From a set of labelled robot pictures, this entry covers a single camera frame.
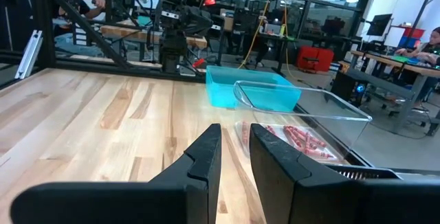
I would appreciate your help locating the black mesh basket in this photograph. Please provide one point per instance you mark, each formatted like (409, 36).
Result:
(364, 173)

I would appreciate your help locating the silver aluminium bar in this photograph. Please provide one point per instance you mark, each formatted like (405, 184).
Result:
(29, 54)

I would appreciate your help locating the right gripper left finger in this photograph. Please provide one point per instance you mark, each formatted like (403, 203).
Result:
(206, 158)

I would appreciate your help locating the teal plastic bin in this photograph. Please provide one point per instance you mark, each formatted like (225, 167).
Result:
(223, 90)

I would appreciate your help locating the black computer tower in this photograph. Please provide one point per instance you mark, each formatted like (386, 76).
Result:
(347, 86)

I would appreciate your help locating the person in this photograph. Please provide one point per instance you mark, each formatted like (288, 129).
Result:
(65, 4)
(429, 47)

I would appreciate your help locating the wooden workbench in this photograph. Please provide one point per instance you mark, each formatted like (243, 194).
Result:
(137, 33)
(385, 64)

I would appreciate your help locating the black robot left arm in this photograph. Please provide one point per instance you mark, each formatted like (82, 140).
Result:
(172, 48)

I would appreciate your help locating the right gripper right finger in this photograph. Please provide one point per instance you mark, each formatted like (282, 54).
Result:
(271, 169)

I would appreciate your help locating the red crate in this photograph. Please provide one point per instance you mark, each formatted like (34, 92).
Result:
(314, 59)

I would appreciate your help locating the clear plastic bin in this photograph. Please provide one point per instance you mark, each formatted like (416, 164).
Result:
(343, 128)

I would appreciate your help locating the black monitor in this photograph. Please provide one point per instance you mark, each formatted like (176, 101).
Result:
(379, 24)

